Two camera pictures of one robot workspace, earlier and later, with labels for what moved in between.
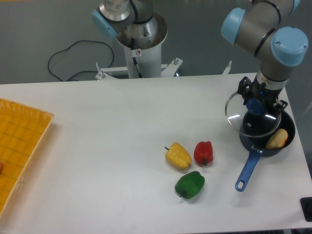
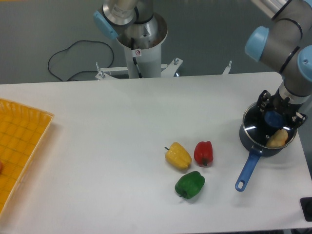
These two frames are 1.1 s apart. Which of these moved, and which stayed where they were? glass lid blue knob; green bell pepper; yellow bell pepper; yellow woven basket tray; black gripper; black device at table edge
Moved: glass lid blue knob; black gripper
Stayed: yellow woven basket tray; yellow bell pepper; black device at table edge; green bell pepper
